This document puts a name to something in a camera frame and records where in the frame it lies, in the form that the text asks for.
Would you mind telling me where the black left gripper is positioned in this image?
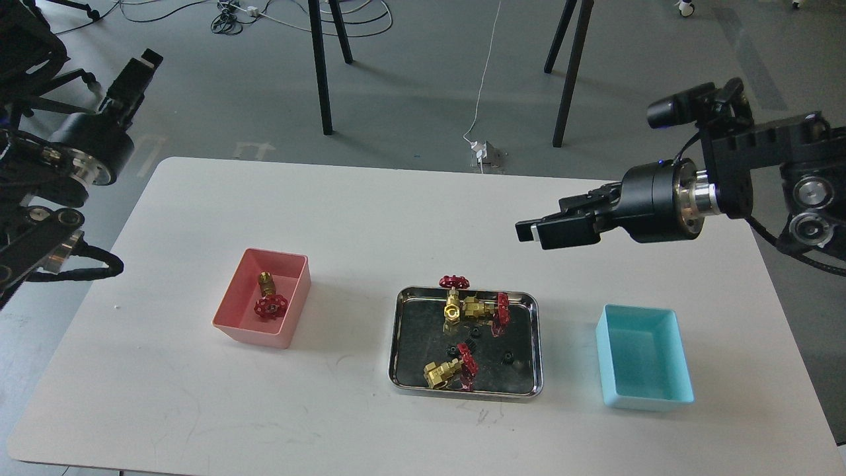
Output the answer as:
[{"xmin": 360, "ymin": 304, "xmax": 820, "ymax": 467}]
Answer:
[{"xmin": 48, "ymin": 49, "xmax": 163, "ymax": 186}]

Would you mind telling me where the white floor power socket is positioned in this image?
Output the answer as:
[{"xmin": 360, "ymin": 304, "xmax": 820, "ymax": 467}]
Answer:
[{"xmin": 469, "ymin": 141, "xmax": 508, "ymax": 175}]

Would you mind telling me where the brass valve red handle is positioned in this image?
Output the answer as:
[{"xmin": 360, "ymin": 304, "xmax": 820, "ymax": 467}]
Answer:
[
  {"xmin": 424, "ymin": 342, "xmax": 479, "ymax": 391},
  {"xmin": 439, "ymin": 275, "xmax": 469, "ymax": 329},
  {"xmin": 254, "ymin": 272, "xmax": 288, "ymax": 321},
  {"xmin": 463, "ymin": 292, "xmax": 511, "ymax": 327}
]

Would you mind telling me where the pink plastic box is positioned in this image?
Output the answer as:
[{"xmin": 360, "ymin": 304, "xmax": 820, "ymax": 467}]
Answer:
[{"xmin": 213, "ymin": 248, "xmax": 311, "ymax": 348}]

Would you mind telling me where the brass valve upright red handle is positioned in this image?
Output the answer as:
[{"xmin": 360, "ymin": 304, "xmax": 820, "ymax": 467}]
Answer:
[{"xmin": 439, "ymin": 275, "xmax": 469, "ymax": 329}]

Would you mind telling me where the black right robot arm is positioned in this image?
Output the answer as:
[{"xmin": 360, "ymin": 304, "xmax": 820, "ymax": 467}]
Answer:
[{"xmin": 516, "ymin": 112, "xmax": 844, "ymax": 276}]

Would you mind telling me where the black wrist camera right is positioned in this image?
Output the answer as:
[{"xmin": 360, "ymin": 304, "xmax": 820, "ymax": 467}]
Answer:
[{"xmin": 646, "ymin": 77, "xmax": 755, "ymax": 130}]

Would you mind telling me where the black table leg inner left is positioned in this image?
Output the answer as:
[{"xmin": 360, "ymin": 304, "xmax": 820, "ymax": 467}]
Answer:
[{"xmin": 327, "ymin": 0, "xmax": 354, "ymax": 64}]

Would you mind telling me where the black table leg inner right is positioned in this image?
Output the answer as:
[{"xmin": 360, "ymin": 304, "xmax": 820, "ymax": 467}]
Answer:
[{"xmin": 543, "ymin": 0, "xmax": 577, "ymax": 73}]

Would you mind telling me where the white cable on floor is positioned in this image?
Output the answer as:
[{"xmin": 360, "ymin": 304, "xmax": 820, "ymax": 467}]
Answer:
[{"xmin": 463, "ymin": 0, "xmax": 501, "ymax": 147}]

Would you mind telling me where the light blue plastic box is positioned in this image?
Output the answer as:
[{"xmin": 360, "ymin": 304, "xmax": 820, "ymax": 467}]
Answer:
[{"xmin": 596, "ymin": 304, "xmax": 695, "ymax": 412}]

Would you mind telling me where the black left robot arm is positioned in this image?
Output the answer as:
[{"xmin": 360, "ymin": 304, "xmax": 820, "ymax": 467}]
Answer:
[{"xmin": 1, "ymin": 49, "xmax": 163, "ymax": 305}]

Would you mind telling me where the brass valve red handle front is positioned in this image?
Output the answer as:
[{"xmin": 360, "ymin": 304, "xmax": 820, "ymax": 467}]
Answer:
[{"xmin": 424, "ymin": 342, "xmax": 479, "ymax": 391}]

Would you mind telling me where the stainless steel tray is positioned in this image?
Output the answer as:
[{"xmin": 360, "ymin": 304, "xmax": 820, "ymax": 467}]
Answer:
[{"xmin": 389, "ymin": 286, "xmax": 543, "ymax": 400}]

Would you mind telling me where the black cable bundle on floor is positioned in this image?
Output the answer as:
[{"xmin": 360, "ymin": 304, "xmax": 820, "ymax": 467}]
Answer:
[{"xmin": 119, "ymin": 0, "xmax": 393, "ymax": 39}]

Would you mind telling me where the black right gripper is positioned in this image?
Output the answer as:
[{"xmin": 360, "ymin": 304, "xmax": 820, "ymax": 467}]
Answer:
[{"xmin": 516, "ymin": 159, "xmax": 717, "ymax": 250}]

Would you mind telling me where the black office chair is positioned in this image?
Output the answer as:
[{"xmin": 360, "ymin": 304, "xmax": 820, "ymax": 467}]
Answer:
[{"xmin": 1, "ymin": 1, "xmax": 97, "ymax": 116}]

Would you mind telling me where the black table leg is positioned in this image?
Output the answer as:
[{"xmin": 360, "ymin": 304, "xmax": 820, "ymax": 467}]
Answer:
[
  {"xmin": 552, "ymin": 1, "xmax": 595, "ymax": 148},
  {"xmin": 327, "ymin": 0, "xmax": 354, "ymax": 64},
  {"xmin": 306, "ymin": 0, "xmax": 334, "ymax": 136},
  {"xmin": 543, "ymin": 0, "xmax": 577, "ymax": 73}
]

